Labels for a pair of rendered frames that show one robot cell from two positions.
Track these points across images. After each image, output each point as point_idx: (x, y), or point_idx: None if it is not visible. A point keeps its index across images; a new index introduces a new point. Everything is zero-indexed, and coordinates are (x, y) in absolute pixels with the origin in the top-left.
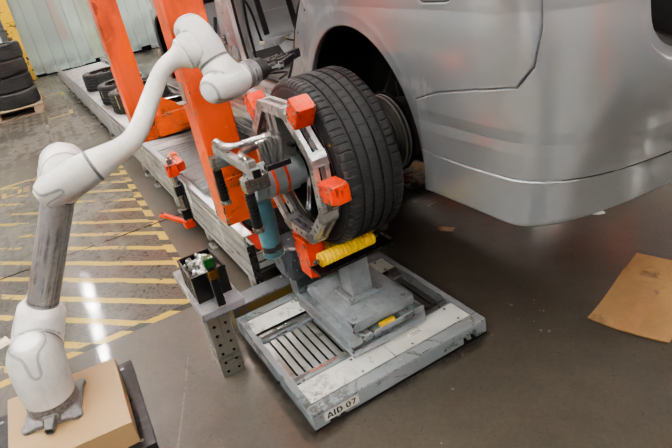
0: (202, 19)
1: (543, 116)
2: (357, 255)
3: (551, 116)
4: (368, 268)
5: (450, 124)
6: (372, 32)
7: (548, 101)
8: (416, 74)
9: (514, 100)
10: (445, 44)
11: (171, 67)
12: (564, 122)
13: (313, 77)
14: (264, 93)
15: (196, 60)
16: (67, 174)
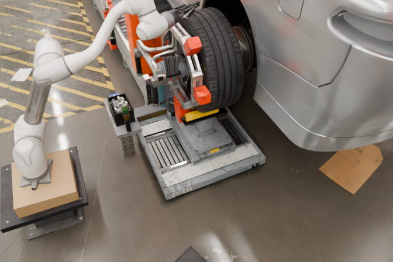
0: None
1: (327, 107)
2: (206, 116)
3: (331, 109)
4: (211, 120)
5: (276, 79)
6: (246, 3)
7: (332, 102)
8: (265, 43)
9: (314, 92)
10: (286, 40)
11: (121, 13)
12: (337, 114)
13: (204, 20)
14: None
15: (136, 12)
16: (53, 71)
